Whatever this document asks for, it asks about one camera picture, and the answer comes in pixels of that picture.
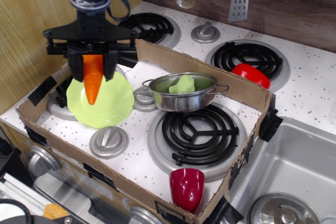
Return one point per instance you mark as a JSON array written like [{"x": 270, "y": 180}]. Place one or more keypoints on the brown cardboard fence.
[{"x": 134, "y": 173}]

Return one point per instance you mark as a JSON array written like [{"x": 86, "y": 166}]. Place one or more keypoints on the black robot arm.
[{"x": 95, "y": 6}]

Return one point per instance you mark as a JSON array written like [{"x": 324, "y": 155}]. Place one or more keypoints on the front left black burner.
[{"x": 57, "y": 101}]

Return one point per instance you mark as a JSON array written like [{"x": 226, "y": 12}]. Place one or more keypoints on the small steel pot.
[{"x": 205, "y": 87}]

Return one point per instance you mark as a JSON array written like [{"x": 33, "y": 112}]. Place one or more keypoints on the steel pot lid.
[{"x": 281, "y": 208}]

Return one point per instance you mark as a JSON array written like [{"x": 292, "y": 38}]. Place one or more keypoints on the green toy vegetable piece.
[{"x": 185, "y": 84}]

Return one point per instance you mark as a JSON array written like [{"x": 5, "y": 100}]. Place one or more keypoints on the oven knob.
[
  {"x": 140, "y": 215},
  {"x": 41, "y": 162}
]

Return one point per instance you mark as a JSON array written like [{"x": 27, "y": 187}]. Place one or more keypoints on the hanging metal slotted spatula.
[{"x": 238, "y": 10}]

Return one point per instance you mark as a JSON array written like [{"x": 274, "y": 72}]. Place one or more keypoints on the orange toy carrot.
[{"x": 92, "y": 76}]

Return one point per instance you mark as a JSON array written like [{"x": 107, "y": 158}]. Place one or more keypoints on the middle grey stove knob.
[{"x": 144, "y": 100}]

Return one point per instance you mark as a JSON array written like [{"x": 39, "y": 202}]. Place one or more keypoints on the grey stove knob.
[
  {"x": 205, "y": 34},
  {"x": 109, "y": 142},
  {"x": 144, "y": 100}
]

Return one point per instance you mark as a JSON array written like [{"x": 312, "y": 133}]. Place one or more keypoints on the back right black burner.
[{"x": 260, "y": 55}]

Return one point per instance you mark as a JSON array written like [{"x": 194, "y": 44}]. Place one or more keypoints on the black burner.
[
  {"x": 155, "y": 28},
  {"x": 260, "y": 55},
  {"x": 208, "y": 139},
  {"x": 57, "y": 101}
]

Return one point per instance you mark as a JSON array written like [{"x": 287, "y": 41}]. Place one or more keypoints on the red toy pepper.
[{"x": 249, "y": 72}]

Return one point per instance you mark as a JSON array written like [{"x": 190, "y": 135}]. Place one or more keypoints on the light green plastic plate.
[{"x": 114, "y": 102}]

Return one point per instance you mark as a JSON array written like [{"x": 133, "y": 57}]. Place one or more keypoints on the front right black burner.
[{"x": 208, "y": 139}]

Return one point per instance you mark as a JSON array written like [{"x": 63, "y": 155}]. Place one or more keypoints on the orange yellow toy piece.
[{"x": 54, "y": 211}]

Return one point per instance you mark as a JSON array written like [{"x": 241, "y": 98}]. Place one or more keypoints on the front grey stove knob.
[{"x": 109, "y": 142}]

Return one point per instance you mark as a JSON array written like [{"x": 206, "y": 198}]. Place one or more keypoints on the steel sink basin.
[{"x": 299, "y": 160}]

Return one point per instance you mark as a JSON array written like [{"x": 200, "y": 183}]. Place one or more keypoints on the lower oven front knob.
[{"x": 140, "y": 215}]

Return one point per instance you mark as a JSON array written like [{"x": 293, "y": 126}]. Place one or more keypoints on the back left black burner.
[{"x": 155, "y": 28}]

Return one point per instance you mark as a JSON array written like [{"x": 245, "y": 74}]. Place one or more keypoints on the left oven front knob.
[{"x": 41, "y": 162}]

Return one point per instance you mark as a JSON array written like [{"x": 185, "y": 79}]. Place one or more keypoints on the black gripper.
[{"x": 90, "y": 33}]

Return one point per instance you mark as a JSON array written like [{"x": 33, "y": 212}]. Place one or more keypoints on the back grey stove knob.
[{"x": 205, "y": 34}]

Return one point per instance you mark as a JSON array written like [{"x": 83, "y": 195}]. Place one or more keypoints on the dark red plastic cup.
[{"x": 187, "y": 188}]

